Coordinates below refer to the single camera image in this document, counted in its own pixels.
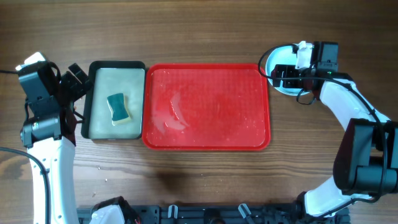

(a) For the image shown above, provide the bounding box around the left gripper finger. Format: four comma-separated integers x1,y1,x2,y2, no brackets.
68,63,93,89
60,71,83,95

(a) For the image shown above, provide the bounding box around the light blue plate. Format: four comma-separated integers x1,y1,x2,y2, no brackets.
264,45,312,96

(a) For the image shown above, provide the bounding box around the green yellow sponge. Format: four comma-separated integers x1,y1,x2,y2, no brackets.
107,93,131,126

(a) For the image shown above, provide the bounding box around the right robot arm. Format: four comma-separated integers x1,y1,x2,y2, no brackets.
271,64,397,222

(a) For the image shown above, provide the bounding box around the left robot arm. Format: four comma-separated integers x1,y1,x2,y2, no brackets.
18,61,93,223

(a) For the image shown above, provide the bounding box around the black water tray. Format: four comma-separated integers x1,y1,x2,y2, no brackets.
81,60,146,140

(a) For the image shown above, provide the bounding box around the red plastic tray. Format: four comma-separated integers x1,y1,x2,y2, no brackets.
142,63,271,151

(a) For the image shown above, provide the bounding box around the right black cable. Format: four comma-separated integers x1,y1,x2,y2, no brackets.
257,43,389,218

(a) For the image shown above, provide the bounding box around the black cable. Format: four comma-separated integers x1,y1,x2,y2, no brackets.
257,43,389,218
0,70,52,224

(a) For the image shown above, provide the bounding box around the left black cable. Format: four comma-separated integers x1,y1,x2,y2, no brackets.
0,70,52,224

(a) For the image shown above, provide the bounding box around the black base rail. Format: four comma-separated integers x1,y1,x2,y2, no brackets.
76,203,351,224

